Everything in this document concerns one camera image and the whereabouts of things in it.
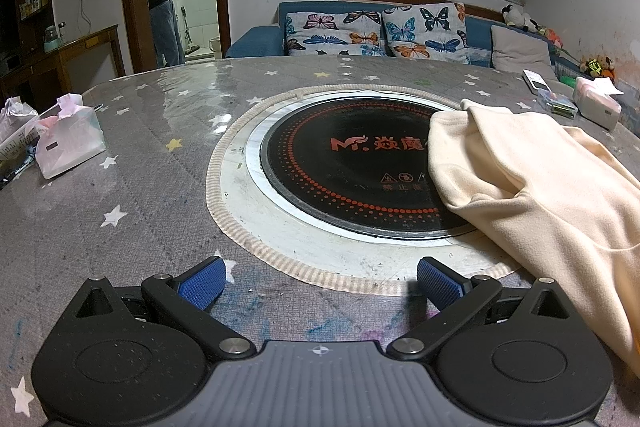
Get grey pillow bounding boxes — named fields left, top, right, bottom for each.
left=491, top=25, right=556, bottom=70

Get white remote control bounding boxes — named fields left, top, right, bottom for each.
left=522, top=69, right=551, bottom=92

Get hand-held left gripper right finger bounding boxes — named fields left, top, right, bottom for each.
left=387, top=257, right=568, bottom=361

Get black and white plush toy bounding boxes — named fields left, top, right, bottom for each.
left=501, top=4, right=538, bottom=32

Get white crumpled packet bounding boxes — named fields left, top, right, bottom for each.
left=0, top=97, right=41, bottom=162

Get wide butterfly print pillow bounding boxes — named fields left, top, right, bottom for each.
left=284, top=10, right=388, bottom=58

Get cream sweatshirt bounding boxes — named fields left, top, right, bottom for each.
left=427, top=98, right=640, bottom=379

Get round black induction cooktop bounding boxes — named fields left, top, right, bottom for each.
left=245, top=88, right=481, bottom=248

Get clear box of crayons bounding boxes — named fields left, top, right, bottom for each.
left=537, top=88, right=578, bottom=118

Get white tissue box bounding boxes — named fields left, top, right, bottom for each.
left=572, top=77, right=624, bottom=131

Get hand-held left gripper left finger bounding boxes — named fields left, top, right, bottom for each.
left=74, top=256, right=253, bottom=361

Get grey star-print tablecloth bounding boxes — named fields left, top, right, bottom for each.
left=0, top=57, right=640, bottom=427

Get blue sofa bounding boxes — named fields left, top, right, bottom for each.
left=225, top=1, right=617, bottom=82

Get pink tissue packet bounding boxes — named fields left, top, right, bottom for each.
left=35, top=93, right=107, bottom=180

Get wooden sideboard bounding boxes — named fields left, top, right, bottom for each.
left=0, top=25, right=126, bottom=100

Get small colourful plush toys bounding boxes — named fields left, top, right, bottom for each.
left=580, top=56, right=617, bottom=80

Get square butterfly print pillow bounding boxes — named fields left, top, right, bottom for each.
left=382, top=3, right=471, bottom=65

